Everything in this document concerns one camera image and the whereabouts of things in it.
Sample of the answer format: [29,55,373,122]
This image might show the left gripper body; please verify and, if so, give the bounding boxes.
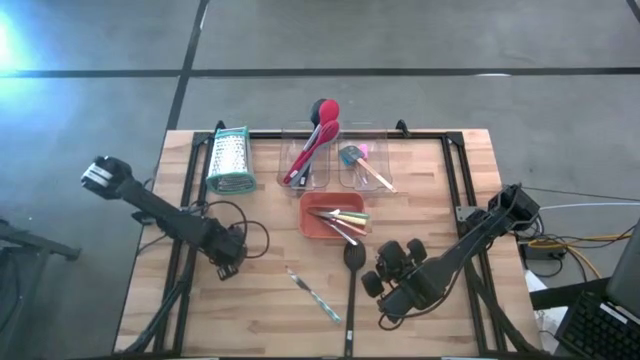
[212,224,250,282]

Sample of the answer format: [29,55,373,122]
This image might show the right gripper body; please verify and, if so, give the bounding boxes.
[360,238,430,301]

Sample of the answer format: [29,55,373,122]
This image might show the all-steel utensil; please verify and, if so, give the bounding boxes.
[319,217,360,247]

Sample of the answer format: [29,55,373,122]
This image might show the brown-handled utensil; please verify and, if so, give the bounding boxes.
[314,213,369,237]

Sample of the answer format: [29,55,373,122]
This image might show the yellow-handled knife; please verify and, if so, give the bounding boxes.
[305,208,370,227]

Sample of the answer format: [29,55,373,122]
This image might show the green-handled knife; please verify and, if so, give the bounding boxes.
[327,208,371,220]

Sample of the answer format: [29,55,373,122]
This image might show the teal patterned handle knife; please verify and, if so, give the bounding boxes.
[283,266,343,324]

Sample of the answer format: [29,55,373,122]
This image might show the grey silicone spoon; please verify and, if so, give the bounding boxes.
[288,162,314,190]

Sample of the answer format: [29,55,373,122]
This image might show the red slotted spoon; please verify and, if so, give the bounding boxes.
[282,119,342,187]

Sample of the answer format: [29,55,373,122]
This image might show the red spoon with steel neck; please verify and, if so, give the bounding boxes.
[282,98,341,186]

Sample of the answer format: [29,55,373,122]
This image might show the black slotted spoon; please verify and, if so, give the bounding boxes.
[342,240,368,358]

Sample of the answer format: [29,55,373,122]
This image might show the orange plastic bin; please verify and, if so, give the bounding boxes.
[297,191,368,241]

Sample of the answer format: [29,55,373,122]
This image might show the teal-framed steel box grater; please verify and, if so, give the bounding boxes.
[205,125,258,196]

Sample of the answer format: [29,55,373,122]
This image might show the clear plastic bin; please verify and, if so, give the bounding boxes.
[336,121,395,193]
[273,121,332,193]

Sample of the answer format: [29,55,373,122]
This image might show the black power brick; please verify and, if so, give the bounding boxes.
[519,242,556,261]

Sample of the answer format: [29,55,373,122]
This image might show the white paper sheet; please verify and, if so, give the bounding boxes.
[524,269,569,354]

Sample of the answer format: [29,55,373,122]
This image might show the black stand legs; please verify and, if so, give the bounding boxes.
[0,217,82,360]

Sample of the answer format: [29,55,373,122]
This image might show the grey laptop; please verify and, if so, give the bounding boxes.
[553,217,640,360]

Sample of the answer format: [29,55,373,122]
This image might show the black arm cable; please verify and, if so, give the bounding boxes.
[192,199,271,261]

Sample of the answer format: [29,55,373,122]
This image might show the grey metal bracket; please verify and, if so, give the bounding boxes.
[455,204,481,224]

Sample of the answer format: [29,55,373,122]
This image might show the black metal table frame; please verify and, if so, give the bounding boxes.
[113,128,544,360]

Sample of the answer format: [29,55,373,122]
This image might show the yellow cable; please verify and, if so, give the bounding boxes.
[527,232,640,280]

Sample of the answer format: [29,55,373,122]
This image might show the white cable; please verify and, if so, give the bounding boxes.
[537,200,640,217]

